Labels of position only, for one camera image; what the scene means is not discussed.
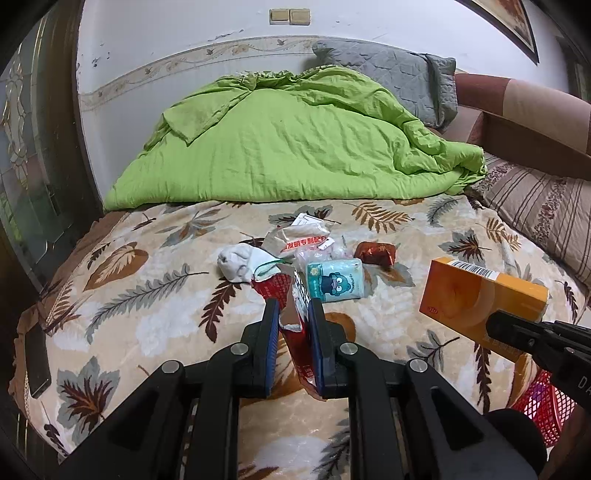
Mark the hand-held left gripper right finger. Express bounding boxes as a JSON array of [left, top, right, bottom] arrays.
[[308, 298, 539, 480]]

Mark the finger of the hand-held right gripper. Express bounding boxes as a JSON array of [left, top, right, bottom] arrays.
[[486, 310, 555, 365]]

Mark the brown foil wrapper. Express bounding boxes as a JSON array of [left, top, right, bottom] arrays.
[[354, 241, 397, 267]]

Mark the red plastic mesh basket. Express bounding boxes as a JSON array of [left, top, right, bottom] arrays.
[[510, 369, 578, 448]]

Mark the orange cardboard box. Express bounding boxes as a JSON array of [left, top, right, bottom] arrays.
[[419, 257, 550, 367]]

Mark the leaf-print blanket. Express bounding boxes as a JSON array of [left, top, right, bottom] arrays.
[[9, 194, 591, 480]]

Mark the white packet with red print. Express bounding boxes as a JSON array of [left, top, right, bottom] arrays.
[[263, 227, 335, 259]]

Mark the dark glass-panel door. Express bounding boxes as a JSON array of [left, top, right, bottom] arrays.
[[0, 0, 107, 296]]

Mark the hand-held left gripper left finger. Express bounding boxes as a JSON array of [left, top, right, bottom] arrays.
[[55, 298, 289, 480]]

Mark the gray quilted pillow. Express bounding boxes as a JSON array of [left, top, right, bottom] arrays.
[[312, 39, 459, 130]]

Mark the brown and beige headboard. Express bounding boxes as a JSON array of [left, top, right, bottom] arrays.
[[441, 71, 591, 180]]

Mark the green quilt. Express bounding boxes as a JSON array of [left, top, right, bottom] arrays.
[[104, 65, 489, 214]]

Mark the dark framed wall picture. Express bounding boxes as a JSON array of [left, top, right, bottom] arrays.
[[455, 0, 541, 65]]

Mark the black smartphone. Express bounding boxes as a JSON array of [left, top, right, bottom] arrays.
[[24, 323, 52, 400]]

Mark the torn red snack wrapper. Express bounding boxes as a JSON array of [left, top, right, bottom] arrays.
[[252, 263, 324, 398]]

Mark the pale blue tissue pack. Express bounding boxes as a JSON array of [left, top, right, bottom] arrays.
[[306, 258, 365, 304]]

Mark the white paper scrap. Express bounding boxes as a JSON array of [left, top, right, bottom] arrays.
[[288, 213, 333, 232]]

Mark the dark wooden door frame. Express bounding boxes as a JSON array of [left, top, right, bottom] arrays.
[[556, 37, 591, 100]]

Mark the striped floral pillow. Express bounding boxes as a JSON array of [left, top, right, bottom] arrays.
[[464, 152, 591, 287]]

